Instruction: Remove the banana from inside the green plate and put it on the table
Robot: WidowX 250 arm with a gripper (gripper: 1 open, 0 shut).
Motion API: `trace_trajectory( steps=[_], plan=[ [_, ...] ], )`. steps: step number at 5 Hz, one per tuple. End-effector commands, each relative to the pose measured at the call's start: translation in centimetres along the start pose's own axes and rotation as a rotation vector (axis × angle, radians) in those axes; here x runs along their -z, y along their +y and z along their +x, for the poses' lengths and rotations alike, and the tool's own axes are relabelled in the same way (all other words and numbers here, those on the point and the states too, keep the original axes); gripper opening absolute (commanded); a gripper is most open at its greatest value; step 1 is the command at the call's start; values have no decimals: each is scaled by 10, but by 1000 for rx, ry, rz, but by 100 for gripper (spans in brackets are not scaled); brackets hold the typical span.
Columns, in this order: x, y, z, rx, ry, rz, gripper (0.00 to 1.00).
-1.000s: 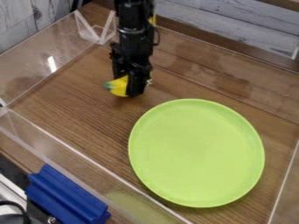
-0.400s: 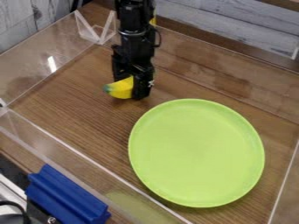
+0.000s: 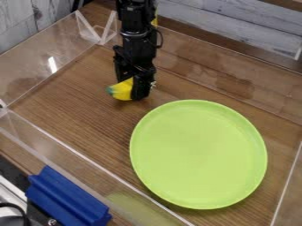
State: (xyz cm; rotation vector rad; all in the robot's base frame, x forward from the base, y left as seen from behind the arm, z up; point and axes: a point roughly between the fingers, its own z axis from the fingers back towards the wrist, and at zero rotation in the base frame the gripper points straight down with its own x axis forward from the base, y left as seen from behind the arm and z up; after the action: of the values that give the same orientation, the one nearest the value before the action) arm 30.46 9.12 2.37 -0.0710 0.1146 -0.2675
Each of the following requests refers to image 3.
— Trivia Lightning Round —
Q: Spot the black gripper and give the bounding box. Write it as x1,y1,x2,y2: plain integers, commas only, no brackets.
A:
113,30,158,101

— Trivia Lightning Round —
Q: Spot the yellow toy banana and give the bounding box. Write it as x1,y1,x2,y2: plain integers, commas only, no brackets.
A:
105,78,133,101

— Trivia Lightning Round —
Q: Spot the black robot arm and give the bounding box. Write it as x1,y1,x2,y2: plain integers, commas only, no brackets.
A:
108,0,163,101

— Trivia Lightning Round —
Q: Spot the green round plate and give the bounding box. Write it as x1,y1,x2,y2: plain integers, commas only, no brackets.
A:
129,100,267,210

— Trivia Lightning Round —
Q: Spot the yellow labelled tin can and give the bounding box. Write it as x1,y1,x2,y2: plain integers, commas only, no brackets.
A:
151,14,158,27

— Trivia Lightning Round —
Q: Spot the clear acrylic front barrier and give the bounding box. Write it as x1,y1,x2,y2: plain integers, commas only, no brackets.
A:
0,100,194,226

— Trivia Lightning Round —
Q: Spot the blue plastic clamp block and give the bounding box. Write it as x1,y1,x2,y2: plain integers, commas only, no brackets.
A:
25,166,112,226

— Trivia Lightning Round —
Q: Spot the clear acrylic corner bracket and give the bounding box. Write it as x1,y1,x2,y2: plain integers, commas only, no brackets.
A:
75,11,117,46

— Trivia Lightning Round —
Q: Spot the black cable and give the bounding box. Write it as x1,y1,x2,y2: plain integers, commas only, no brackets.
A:
0,202,33,226

